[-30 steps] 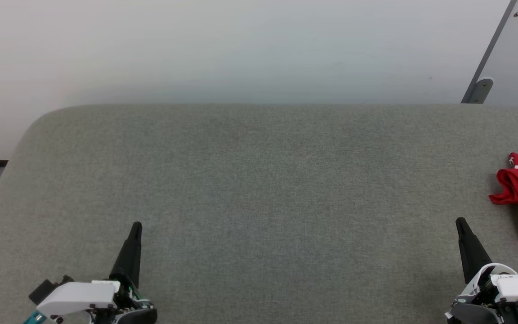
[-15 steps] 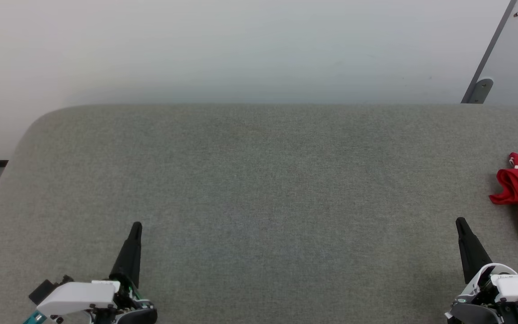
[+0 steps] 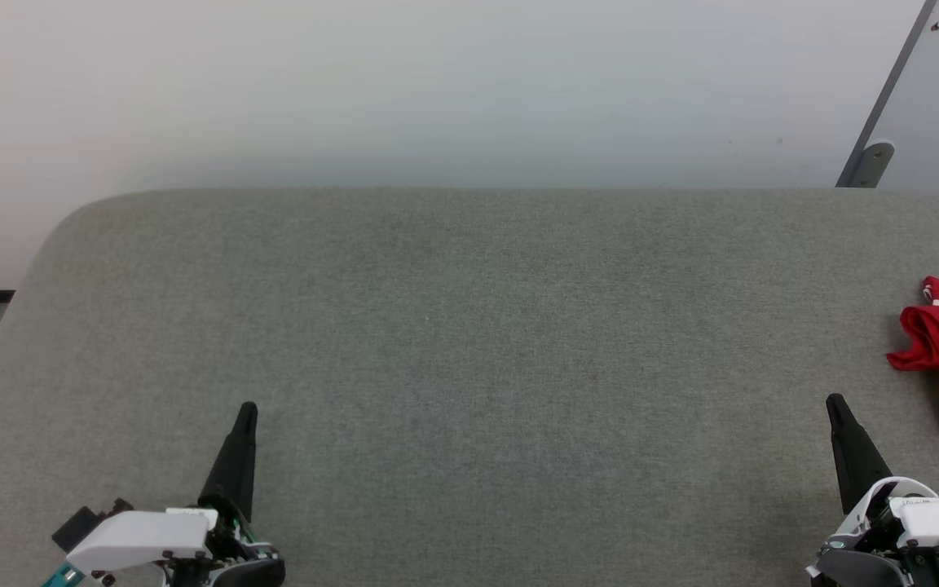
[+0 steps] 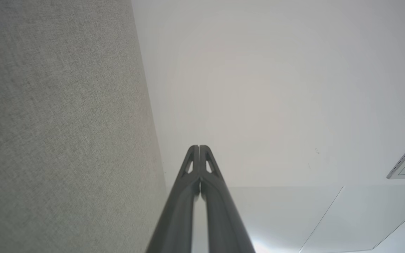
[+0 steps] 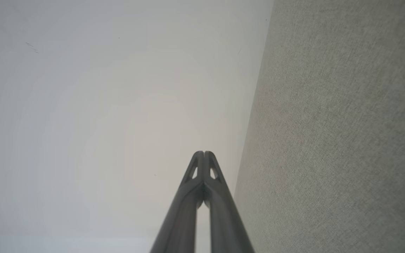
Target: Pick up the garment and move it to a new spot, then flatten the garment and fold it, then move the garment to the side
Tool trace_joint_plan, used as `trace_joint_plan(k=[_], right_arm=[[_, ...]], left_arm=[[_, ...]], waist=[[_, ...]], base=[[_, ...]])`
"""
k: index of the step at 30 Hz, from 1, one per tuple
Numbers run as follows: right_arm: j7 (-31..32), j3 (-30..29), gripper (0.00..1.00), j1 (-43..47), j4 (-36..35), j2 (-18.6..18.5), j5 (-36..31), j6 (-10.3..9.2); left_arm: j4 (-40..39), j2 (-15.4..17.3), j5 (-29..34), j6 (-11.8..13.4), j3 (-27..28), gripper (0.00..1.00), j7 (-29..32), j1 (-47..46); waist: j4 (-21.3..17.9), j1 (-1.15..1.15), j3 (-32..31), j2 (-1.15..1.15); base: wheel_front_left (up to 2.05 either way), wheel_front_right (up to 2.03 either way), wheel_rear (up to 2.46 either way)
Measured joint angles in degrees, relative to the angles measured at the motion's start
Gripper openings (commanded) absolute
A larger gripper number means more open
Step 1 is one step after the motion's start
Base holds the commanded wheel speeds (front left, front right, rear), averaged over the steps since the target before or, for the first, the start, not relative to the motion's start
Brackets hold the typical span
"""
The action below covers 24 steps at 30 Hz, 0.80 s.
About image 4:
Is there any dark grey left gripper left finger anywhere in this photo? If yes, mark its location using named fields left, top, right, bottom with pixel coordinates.
left=146, top=145, right=200, bottom=253

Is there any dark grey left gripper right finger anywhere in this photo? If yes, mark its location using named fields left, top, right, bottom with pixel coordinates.
left=200, top=145, right=256, bottom=253

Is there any grey fabric sofa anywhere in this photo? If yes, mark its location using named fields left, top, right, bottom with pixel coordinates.
left=0, top=0, right=168, bottom=253

